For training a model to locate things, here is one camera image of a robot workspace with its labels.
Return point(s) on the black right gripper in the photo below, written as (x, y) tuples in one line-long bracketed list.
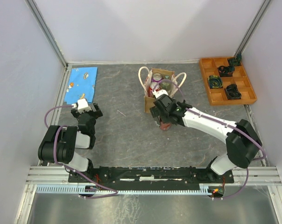
[(155, 113)]

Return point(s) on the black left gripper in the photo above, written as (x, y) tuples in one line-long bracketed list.
[(97, 114)]

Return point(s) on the red soda can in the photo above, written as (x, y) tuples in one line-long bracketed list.
[(154, 86), (164, 126)]

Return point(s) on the brown canvas bag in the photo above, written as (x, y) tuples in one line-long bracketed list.
[(144, 76)]

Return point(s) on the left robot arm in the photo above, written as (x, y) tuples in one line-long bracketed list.
[(59, 143)]

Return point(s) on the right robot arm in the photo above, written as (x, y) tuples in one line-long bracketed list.
[(241, 140)]

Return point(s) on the purple soda can in bag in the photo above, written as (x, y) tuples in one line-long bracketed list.
[(157, 77)]

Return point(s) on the blue space-print cloth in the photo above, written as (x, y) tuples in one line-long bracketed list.
[(81, 85)]

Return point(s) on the blue-green rolled sock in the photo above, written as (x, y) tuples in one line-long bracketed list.
[(215, 82)]

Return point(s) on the orange compartment tray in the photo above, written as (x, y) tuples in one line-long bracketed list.
[(209, 67)]

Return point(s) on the black rolled sock lower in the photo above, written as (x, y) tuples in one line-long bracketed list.
[(232, 92)]

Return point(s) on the black rolled sock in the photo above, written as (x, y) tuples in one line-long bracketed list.
[(226, 71), (232, 92)]

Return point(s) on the black rolled sock upper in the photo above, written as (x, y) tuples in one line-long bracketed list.
[(226, 71)]

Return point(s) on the blue-green rolled sock corner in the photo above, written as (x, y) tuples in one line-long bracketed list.
[(234, 61)]

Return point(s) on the dark green sock outside tray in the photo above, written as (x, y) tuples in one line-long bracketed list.
[(238, 57)]

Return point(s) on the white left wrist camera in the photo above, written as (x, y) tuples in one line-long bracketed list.
[(81, 106)]

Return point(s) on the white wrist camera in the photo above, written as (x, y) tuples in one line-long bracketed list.
[(81, 106), (159, 93)]

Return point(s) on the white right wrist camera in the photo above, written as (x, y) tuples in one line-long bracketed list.
[(159, 93)]

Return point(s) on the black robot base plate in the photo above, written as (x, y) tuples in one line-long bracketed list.
[(146, 179)]

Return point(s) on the aluminium frame rail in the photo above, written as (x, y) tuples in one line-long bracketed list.
[(258, 176)]

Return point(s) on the blue slotted cable duct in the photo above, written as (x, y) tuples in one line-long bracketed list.
[(82, 190)]

